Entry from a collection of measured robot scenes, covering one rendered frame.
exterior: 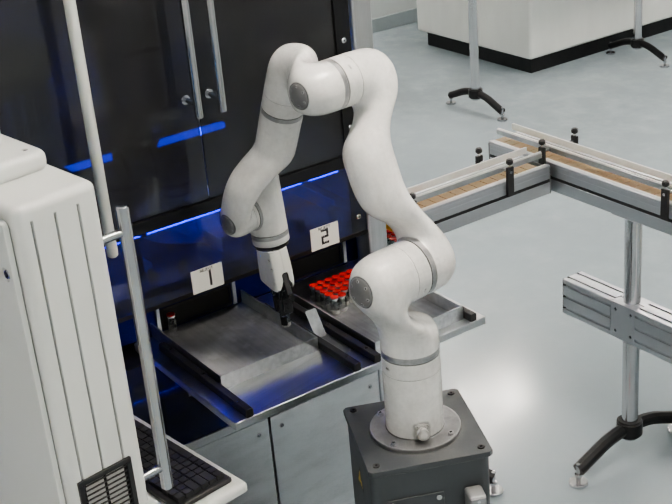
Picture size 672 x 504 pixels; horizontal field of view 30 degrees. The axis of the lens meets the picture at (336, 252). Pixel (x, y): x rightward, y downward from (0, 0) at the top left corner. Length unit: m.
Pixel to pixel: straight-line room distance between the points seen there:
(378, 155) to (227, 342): 0.79
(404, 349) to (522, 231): 3.17
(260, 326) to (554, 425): 1.47
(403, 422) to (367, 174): 0.52
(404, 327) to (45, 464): 0.72
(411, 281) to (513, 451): 1.77
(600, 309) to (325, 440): 0.98
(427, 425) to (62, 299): 0.81
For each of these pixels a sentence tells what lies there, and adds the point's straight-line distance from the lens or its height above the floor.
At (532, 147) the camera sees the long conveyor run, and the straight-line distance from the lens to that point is 3.92.
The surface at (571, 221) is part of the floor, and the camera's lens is 5.70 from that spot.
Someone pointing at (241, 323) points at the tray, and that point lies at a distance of 3.07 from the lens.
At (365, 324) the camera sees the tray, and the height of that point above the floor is 0.88.
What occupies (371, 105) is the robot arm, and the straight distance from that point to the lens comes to 2.42.
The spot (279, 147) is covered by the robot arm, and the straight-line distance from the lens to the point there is 2.61.
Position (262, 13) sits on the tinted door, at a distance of 2.92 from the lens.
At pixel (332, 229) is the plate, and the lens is 3.16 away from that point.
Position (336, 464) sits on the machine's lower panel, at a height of 0.35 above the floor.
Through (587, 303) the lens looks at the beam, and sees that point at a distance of 3.89.
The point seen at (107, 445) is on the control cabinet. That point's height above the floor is 1.05.
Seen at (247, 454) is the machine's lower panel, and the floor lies 0.50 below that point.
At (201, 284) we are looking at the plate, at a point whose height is 1.01.
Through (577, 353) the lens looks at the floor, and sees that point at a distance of 4.64.
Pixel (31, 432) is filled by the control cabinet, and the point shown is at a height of 1.10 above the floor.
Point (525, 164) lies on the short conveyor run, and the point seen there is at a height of 0.93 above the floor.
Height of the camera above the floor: 2.29
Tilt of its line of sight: 25 degrees down
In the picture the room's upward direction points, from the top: 5 degrees counter-clockwise
